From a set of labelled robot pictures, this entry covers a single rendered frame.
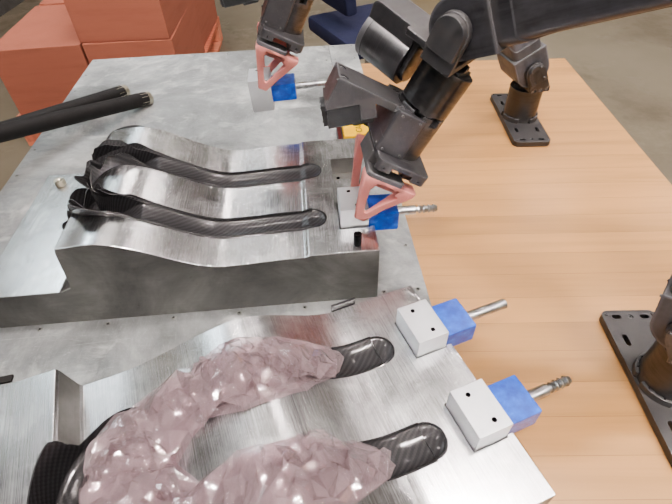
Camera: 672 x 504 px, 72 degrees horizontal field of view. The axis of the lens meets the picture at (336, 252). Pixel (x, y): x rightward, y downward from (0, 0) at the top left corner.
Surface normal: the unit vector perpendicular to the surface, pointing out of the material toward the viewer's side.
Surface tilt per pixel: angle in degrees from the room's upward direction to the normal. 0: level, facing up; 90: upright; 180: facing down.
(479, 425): 0
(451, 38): 90
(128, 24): 90
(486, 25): 90
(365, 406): 17
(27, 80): 90
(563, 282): 0
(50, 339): 0
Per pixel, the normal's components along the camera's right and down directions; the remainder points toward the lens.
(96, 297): 0.08, 0.70
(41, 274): -0.03, -0.71
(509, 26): -0.63, 0.59
